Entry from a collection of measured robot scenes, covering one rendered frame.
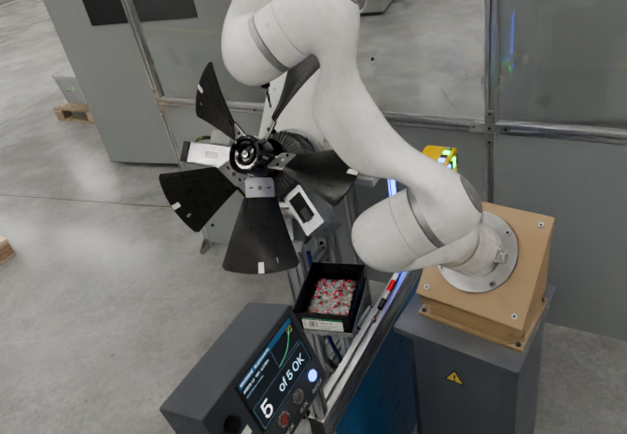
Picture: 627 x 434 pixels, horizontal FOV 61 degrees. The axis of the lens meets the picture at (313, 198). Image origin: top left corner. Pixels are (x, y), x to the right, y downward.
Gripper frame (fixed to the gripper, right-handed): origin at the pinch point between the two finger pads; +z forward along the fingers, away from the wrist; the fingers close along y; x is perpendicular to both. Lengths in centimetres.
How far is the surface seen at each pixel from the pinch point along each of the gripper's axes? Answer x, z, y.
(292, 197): -60, 0, 0
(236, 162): -45.3, 12.6, -6.5
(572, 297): -142, -77, 70
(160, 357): -165, 95, -9
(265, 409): -49, -41, -73
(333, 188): -48, -21, -8
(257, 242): -65, 2, -18
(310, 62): -21.7, -5.6, 15.1
